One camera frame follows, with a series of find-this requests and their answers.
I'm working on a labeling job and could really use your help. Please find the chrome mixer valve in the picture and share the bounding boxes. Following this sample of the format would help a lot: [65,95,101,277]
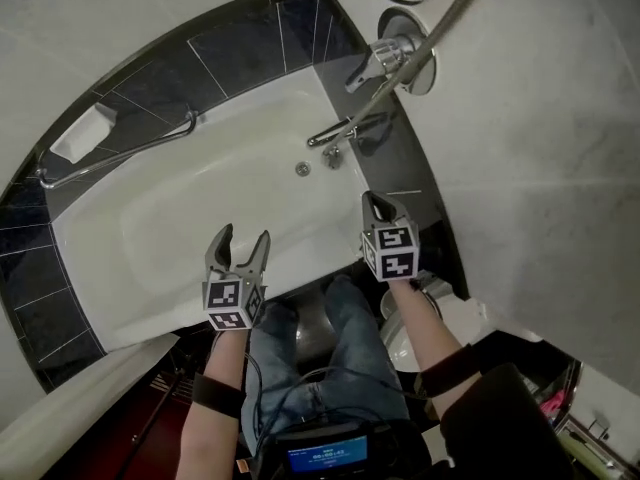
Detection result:
[344,6,437,97]

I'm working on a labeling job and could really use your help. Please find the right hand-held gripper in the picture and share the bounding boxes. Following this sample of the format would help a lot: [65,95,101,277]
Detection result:
[359,190,421,283]

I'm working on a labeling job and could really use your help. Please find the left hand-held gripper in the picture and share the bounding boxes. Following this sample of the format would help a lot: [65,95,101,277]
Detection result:
[202,222,272,332]

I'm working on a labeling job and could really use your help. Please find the chrome grab bar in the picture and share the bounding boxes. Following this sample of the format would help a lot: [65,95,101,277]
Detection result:
[34,110,200,190]

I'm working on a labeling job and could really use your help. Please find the white bathtub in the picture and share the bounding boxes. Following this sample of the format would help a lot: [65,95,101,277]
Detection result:
[49,62,371,354]

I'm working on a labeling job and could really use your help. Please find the person's left forearm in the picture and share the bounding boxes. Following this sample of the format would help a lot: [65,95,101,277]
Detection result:
[174,327,251,480]

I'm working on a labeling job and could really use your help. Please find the person's right forearm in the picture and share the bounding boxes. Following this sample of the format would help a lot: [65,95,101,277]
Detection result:
[387,277,484,419]

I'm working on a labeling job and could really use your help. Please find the person's blue jeans legs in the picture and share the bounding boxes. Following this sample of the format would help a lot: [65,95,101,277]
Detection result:
[239,275,411,449]

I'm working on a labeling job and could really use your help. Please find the white soap dish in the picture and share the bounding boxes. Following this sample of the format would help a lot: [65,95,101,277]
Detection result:
[49,101,119,164]

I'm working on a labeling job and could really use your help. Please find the chrome tub spout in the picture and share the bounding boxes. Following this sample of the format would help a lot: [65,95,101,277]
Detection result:
[306,112,391,148]

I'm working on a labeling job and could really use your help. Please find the black recorder with blue screen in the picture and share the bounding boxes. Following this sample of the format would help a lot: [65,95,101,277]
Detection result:
[272,420,396,480]

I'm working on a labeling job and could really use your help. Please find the metal shower hose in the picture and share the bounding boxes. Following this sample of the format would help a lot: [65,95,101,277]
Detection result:
[349,0,501,125]

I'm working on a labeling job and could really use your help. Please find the person's black top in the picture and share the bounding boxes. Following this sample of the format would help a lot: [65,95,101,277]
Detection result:
[439,362,576,480]

